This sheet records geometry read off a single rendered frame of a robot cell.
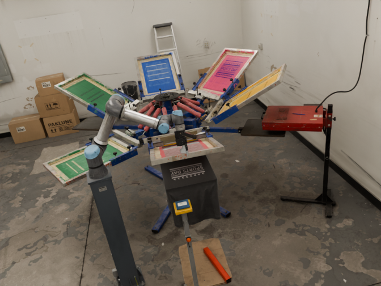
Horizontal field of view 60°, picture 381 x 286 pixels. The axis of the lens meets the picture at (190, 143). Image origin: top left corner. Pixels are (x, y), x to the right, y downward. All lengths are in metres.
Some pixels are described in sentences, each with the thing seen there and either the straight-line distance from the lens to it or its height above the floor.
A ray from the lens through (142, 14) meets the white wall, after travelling 6.97.
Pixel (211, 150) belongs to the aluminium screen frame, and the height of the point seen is 1.26.
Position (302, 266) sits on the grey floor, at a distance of 3.40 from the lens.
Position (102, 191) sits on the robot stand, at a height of 1.09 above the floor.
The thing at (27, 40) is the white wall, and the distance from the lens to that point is 7.26.
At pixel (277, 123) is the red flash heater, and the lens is 3.38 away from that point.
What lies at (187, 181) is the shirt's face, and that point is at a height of 0.95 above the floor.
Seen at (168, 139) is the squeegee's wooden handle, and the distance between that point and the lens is 3.12.
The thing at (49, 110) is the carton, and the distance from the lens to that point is 7.02.
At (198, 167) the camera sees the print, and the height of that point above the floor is 0.95.
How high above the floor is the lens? 2.48
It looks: 26 degrees down
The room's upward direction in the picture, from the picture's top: 8 degrees counter-clockwise
